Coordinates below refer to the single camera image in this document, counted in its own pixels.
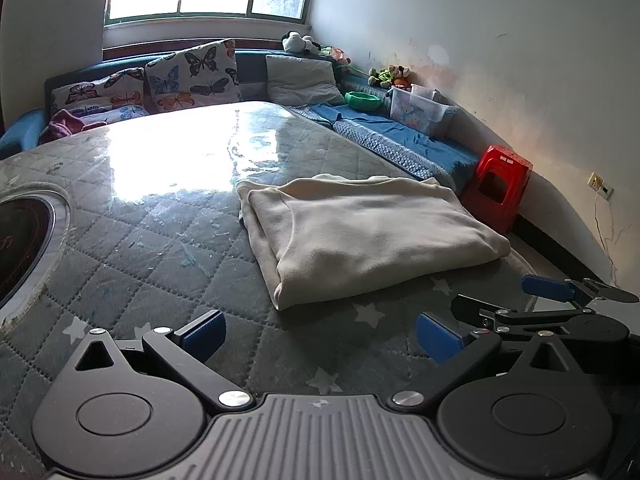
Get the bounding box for small plush toys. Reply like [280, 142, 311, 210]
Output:
[368, 65, 411, 90]

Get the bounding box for cream white garment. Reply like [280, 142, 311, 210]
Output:
[236, 174, 511, 311]

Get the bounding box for grey cushion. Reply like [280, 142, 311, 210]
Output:
[266, 54, 345, 106]

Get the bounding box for pink green plush toy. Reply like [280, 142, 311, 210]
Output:
[320, 46, 352, 65]

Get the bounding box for small butterfly pillow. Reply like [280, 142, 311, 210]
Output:
[50, 67, 148, 124]

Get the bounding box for red plastic stool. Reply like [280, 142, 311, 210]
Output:
[462, 144, 533, 234]

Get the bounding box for panda plush toy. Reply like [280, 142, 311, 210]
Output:
[282, 30, 321, 55]

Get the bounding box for large butterfly pillow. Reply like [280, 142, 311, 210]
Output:
[144, 39, 242, 113]

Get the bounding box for blue sofa cover cloth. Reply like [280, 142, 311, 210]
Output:
[288, 104, 480, 194]

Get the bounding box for green plastic bowl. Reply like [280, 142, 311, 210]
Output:
[344, 91, 382, 113]

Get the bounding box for white wall socket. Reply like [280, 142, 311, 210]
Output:
[588, 172, 614, 200]

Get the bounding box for black induction cooktop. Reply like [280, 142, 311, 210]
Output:
[0, 196, 54, 307]

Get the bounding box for clear plastic storage box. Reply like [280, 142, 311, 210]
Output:
[390, 87, 459, 138]

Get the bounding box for magenta cloth on sofa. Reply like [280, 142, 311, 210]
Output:
[39, 110, 106, 144]

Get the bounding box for blue corner sofa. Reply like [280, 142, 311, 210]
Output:
[0, 48, 482, 196]

